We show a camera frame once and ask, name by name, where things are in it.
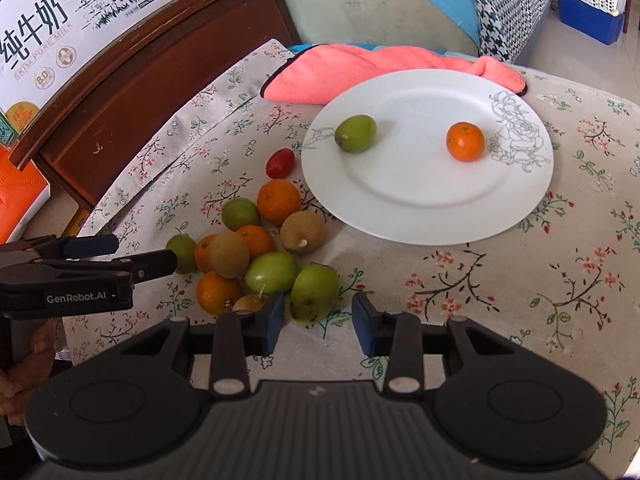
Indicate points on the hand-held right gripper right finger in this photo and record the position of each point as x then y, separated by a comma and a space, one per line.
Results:
362, 325

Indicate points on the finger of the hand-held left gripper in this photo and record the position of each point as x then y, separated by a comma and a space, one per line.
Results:
152, 263
85, 246

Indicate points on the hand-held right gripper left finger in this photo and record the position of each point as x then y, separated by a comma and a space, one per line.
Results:
272, 322

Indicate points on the brown longan front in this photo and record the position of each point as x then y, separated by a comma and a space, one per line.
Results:
247, 303

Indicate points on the green jujube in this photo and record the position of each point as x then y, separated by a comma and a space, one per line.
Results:
271, 272
186, 250
240, 212
356, 132
314, 292

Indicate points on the small orange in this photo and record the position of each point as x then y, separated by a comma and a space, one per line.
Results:
465, 141
218, 292
279, 201
256, 240
201, 256

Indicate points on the small brown kiwi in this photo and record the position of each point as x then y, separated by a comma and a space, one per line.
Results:
302, 231
228, 254

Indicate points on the white plate with rose print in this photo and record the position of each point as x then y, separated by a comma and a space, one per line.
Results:
425, 195

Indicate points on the red cherry tomato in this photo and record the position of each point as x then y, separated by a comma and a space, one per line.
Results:
280, 162

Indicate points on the person's left hand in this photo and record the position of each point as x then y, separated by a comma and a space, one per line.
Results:
35, 355

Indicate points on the orange and white box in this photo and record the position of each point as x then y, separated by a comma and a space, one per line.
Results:
20, 185

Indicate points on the floral tablecloth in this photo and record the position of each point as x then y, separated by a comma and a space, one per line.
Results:
500, 285

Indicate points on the brown wooden headboard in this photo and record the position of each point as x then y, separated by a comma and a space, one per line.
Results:
150, 85

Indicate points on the white printed milk carton box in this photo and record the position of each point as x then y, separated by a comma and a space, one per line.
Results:
50, 35

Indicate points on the pink towel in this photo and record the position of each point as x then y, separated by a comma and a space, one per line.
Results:
325, 75

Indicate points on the grey-green sofa cushion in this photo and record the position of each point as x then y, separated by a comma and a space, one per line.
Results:
360, 5

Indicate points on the houndstooth sofa cover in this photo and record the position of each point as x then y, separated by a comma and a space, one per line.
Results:
510, 0

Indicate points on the blue plastic bin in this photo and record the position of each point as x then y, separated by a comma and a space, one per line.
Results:
585, 22

